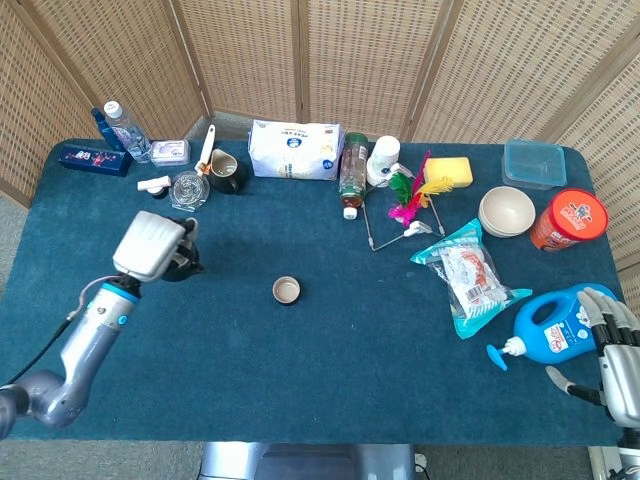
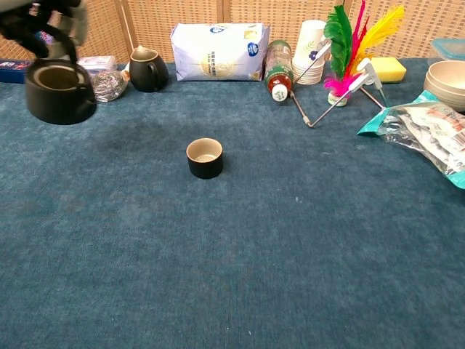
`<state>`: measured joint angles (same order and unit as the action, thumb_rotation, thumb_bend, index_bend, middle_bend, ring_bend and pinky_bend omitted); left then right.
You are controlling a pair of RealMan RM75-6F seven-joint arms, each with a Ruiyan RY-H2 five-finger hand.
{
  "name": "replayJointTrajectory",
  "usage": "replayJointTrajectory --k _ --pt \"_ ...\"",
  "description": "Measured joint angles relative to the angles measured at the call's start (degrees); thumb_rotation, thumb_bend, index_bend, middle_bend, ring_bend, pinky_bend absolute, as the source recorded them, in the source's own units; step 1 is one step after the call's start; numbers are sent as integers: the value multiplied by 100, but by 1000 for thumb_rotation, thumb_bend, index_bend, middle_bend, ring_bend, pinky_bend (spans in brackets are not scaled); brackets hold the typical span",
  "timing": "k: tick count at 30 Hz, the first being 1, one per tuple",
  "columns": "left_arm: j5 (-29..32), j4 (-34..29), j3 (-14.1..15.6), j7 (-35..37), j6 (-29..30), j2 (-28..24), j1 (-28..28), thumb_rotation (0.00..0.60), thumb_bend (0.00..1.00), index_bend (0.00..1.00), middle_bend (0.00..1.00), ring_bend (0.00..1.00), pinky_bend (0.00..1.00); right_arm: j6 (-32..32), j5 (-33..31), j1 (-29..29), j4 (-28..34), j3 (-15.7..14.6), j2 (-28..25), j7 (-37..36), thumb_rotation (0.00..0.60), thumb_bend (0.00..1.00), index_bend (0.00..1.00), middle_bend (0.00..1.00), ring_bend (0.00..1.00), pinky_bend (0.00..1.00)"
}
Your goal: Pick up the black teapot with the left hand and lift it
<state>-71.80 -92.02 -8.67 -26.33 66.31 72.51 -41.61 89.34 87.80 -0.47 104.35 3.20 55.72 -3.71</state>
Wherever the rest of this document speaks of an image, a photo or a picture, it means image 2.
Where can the clear container teal lid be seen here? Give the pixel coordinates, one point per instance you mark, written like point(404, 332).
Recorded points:
point(450, 49)

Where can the beige bowl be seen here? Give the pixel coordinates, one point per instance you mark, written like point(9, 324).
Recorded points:
point(448, 74)

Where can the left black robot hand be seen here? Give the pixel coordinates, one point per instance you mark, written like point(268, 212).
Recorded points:
point(22, 22)

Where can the black ceramic pitcher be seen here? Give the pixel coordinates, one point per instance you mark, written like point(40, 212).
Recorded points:
point(143, 74)

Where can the colourful feather shuttlecock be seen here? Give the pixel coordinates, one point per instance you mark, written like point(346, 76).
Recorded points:
point(339, 40)

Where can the tea bottle green label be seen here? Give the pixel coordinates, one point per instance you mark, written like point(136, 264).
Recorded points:
point(279, 69)

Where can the teal blue tablecloth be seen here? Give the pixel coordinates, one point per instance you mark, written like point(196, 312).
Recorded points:
point(254, 236)

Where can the teal printed snack bag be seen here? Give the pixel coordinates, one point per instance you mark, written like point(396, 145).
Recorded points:
point(428, 127)

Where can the pink white card box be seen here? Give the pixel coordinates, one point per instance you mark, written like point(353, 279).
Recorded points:
point(98, 62)

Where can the dark blue box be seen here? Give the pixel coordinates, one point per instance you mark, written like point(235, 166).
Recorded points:
point(12, 71)

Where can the white tissue pack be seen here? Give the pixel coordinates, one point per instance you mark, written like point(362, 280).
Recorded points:
point(218, 51)

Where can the stack of paper cups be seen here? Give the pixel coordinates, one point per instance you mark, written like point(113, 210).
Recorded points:
point(309, 40)

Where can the yellow sponge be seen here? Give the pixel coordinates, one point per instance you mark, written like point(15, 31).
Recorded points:
point(390, 69)

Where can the black cast iron teapot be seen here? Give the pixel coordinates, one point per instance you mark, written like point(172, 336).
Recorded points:
point(60, 102)

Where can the wicker folding screen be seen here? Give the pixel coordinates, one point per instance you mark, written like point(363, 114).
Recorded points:
point(203, 12)

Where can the black teacup beige inside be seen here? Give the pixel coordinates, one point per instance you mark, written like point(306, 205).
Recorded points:
point(205, 168)

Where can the steel wool scrubber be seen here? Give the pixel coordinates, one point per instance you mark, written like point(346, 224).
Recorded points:
point(109, 85)

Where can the stacked beige bowls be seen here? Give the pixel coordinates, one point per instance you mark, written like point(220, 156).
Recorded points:
point(441, 95)

